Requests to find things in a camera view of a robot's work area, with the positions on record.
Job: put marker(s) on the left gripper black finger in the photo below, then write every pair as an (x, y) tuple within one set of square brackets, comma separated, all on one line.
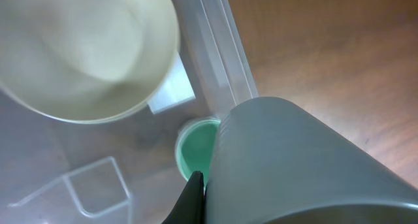
[(189, 208)]

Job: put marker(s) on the green paper cup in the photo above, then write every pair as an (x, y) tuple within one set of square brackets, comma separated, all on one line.
[(194, 146)]

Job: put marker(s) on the grey paper cup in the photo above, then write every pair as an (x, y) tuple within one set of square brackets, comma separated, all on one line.
[(275, 163)]

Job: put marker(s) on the cream bowl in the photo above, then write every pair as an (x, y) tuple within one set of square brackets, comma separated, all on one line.
[(86, 61)]

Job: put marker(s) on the clear plastic storage bin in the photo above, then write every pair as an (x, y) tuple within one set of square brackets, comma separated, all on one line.
[(122, 171)]

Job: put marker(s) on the white label in bin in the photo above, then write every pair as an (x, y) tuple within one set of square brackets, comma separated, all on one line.
[(176, 89)]

